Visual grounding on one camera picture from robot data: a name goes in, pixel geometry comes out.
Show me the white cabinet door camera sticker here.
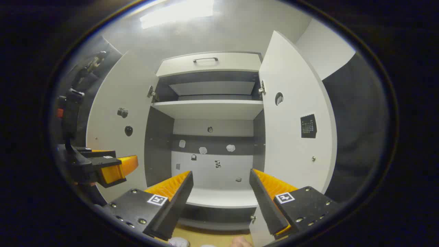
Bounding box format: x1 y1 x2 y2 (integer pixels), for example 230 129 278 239
86 51 160 203

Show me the wide white cabinet shelf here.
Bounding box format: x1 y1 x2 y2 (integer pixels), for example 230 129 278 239
151 100 264 120

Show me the white cabinet drawer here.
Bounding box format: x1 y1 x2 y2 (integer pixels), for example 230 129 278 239
156 52 263 78

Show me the black backdrop cloth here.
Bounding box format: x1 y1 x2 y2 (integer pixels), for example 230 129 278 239
55 36 391 203

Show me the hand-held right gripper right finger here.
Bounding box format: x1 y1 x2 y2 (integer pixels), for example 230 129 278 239
249 168 342 240

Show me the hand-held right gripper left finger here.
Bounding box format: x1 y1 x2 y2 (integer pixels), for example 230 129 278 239
102 170 194 241

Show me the white cabinet door calendar sticker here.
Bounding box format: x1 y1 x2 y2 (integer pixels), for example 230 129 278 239
249 30 337 247

